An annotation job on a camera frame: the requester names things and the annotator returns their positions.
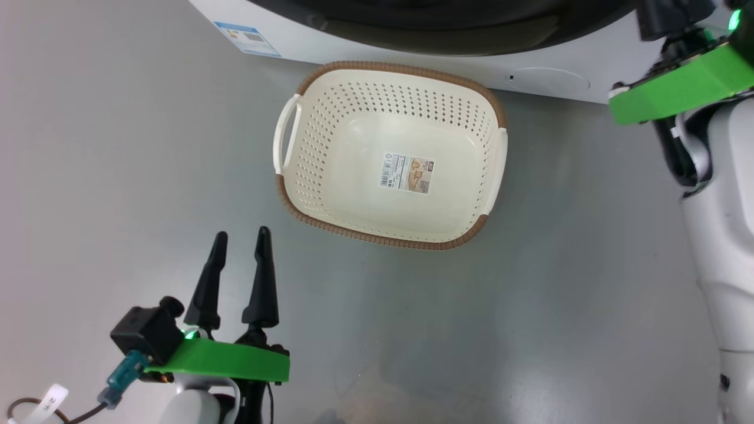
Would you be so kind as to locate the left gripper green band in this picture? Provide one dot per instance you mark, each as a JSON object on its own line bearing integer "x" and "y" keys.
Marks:
{"x": 235, "y": 362}

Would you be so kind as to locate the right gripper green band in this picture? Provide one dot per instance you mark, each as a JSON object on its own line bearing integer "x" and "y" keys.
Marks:
{"x": 683, "y": 88}

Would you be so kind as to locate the black glass washer door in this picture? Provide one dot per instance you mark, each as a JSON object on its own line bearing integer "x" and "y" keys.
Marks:
{"x": 442, "y": 29}

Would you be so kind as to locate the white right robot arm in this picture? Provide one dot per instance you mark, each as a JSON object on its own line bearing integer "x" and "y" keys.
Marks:
{"x": 730, "y": 247}

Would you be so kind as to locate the cream perforated laundry basket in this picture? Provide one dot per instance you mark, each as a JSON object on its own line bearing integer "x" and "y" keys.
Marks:
{"x": 353, "y": 200}

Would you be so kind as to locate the basket product label sticker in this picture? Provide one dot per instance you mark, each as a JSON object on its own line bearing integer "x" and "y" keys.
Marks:
{"x": 406, "y": 174}

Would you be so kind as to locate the white front-load washing machine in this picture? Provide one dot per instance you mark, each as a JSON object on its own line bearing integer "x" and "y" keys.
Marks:
{"x": 294, "y": 41}

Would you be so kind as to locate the round white filter cover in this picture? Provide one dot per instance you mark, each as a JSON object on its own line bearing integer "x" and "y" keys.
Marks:
{"x": 548, "y": 82}

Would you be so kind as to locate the blue energy label sticker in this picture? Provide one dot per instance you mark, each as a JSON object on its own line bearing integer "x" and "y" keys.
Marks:
{"x": 247, "y": 39}

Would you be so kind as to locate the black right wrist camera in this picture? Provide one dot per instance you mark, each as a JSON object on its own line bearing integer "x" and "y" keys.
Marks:
{"x": 747, "y": 32}

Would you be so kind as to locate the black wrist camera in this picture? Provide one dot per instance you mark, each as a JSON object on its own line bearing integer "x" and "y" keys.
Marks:
{"x": 747, "y": 32}
{"x": 144, "y": 333}

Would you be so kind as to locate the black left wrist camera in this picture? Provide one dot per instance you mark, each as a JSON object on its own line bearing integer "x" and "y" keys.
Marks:
{"x": 144, "y": 333}

